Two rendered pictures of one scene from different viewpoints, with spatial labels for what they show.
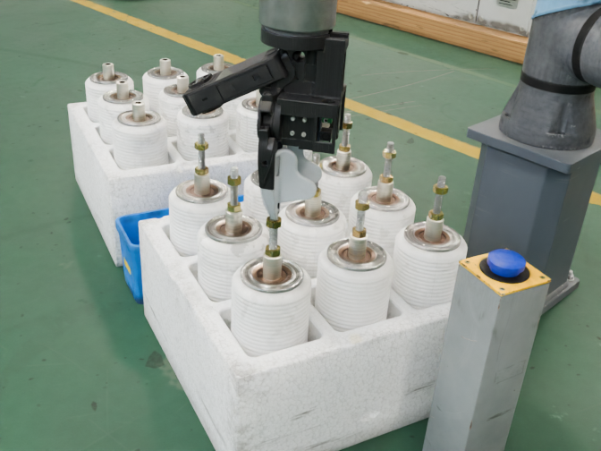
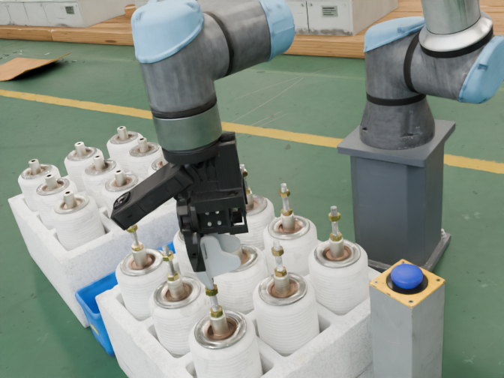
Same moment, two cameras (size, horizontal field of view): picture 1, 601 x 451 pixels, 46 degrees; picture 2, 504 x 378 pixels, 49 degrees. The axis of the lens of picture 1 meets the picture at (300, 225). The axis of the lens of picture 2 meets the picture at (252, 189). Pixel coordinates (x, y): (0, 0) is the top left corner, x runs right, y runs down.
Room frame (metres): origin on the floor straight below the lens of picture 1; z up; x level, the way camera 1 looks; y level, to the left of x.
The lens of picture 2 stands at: (0.10, 0.01, 0.80)
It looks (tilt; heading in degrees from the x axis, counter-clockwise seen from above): 29 degrees down; 355
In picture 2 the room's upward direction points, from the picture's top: 9 degrees counter-clockwise
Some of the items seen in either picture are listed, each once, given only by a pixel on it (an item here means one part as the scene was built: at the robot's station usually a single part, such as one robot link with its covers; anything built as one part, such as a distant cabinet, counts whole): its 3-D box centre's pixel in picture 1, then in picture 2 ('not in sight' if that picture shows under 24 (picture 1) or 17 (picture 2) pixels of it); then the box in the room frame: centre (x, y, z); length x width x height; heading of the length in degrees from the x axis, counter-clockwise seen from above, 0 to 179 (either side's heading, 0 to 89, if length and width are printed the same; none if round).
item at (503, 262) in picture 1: (505, 265); (406, 277); (0.65, -0.22, 0.32); 0.04 x 0.04 x 0.02
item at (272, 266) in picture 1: (272, 266); (219, 322); (0.70, 0.03, 0.26); 0.02 x 0.02 x 0.03
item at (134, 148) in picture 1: (141, 165); (84, 239); (1.18, 0.30, 0.16); 0.10 x 0.10 x 0.18
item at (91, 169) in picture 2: (182, 90); (100, 167); (1.34, 0.25, 0.25); 0.08 x 0.08 x 0.01
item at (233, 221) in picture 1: (233, 220); (175, 286); (0.81, 0.09, 0.26); 0.02 x 0.02 x 0.03
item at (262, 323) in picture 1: (269, 336); (230, 374); (0.70, 0.03, 0.16); 0.10 x 0.10 x 0.18
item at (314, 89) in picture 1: (300, 88); (207, 184); (0.70, 0.01, 0.48); 0.09 x 0.08 x 0.12; 82
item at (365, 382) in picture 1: (305, 308); (250, 329); (0.86, -0.02, 0.09); 0.39 x 0.39 x 0.18; 29
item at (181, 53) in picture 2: not in sight; (176, 56); (0.70, 0.01, 0.64); 0.09 x 0.08 x 0.11; 121
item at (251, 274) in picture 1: (272, 275); (220, 329); (0.70, 0.03, 0.25); 0.08 x 0.08 x 0.01
